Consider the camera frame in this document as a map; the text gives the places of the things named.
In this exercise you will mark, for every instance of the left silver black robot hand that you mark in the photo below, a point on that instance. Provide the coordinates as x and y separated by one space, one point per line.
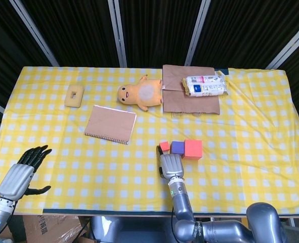
14 181

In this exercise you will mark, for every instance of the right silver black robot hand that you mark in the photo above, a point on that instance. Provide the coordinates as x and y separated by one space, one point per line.
172 165

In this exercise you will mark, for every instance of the purple foam cube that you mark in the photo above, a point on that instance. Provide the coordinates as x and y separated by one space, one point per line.
177 147

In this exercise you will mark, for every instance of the small red foam cube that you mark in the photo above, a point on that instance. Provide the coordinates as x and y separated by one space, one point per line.
164 146

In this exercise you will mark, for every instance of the large red foam cube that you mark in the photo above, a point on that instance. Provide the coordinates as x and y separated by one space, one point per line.
192 150

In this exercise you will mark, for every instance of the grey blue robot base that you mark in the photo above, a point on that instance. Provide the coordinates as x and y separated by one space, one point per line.
134 230

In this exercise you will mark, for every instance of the brown cardboard box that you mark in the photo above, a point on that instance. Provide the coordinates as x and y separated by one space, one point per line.
50 229

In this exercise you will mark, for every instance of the brown paper bag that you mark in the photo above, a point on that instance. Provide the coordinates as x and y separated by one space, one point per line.
184 103

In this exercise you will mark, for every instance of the yellow white checkered tablecloth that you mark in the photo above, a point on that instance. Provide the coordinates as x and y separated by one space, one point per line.
240 164

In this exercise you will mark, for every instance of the brown spiral notebook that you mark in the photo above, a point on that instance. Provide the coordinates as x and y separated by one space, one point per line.
110 124

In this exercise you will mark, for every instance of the yellow plush toy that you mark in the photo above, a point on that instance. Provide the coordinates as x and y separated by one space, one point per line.
149 94

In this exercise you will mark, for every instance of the white rolls in plastic pack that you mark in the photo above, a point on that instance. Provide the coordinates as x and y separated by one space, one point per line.
207 87

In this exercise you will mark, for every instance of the yellow sponge with hole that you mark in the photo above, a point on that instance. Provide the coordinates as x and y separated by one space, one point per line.
74 100

